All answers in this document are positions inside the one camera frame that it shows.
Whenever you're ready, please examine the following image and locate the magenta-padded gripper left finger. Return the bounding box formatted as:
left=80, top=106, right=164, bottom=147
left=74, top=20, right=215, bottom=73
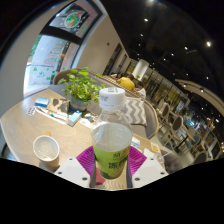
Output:
left=53, top=145, right=98, bottom=189

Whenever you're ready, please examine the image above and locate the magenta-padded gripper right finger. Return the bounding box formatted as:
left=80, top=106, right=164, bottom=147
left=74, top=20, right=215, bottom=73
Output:
left=126, top=145, right=169, bottom=189

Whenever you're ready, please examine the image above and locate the clear green-labelled drink bottle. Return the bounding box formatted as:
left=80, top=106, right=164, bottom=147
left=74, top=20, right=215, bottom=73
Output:
left=90, top=87, right=134, bottom=181

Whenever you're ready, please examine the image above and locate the yellow card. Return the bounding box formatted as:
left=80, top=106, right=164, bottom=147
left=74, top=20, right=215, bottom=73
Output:
left=149, top=142, right=161, bottom=154

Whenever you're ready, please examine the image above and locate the grey tufted armchair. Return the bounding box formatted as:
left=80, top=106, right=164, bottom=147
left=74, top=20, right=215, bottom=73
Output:
left=159, top=148, right=188, bottom=174

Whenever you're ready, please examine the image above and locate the brown paper cup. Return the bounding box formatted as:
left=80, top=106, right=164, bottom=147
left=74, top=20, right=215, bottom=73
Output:
left=32, top=134, right=61, bottom=169

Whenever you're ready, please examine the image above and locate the group of dining chairs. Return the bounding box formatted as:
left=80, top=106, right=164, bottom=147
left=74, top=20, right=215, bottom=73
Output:
left=156, top=98, right=224, bottom=164

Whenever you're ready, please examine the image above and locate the grey curved sofa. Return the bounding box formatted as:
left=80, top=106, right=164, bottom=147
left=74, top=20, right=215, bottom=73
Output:
left=52, top=68, right=160, bottom=139

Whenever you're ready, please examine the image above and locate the white pen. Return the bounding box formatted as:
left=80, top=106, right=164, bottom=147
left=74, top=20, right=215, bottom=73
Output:
left=36, top=107, right=69, bottom=122

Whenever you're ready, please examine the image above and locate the grey chevron pillow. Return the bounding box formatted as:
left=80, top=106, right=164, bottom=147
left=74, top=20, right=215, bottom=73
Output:
left=121, top=98, right=148, bottom=127

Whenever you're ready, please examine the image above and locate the brown notebook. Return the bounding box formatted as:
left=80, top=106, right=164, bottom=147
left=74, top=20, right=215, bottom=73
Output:
left=46, top=98, right=71, bottom=114

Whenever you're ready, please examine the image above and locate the pill blister pack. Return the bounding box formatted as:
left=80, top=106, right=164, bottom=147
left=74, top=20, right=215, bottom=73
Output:
left=25, top=106, right=37, bottom=117

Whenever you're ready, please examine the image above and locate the blue card box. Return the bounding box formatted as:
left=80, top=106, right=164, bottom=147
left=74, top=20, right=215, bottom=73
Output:
left=34, top=97, right=50, bottom=108

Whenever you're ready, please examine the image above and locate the green potted plant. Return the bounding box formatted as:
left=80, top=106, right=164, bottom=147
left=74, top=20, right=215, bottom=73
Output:
left=57, top=67, right=106, bottom=112

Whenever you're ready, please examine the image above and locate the white round column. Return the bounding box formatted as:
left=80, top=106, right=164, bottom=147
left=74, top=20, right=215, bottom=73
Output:
left=131, top=58, right=150, bottom=82

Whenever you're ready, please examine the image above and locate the window with printed decals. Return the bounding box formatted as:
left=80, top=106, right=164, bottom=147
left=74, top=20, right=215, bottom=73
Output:
left=23, top=1, right=104, bottom=98

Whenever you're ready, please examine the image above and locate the group of ceiling lights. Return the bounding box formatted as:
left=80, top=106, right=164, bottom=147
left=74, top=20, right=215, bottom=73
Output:
left=133, top=0, right=224, bottom=124

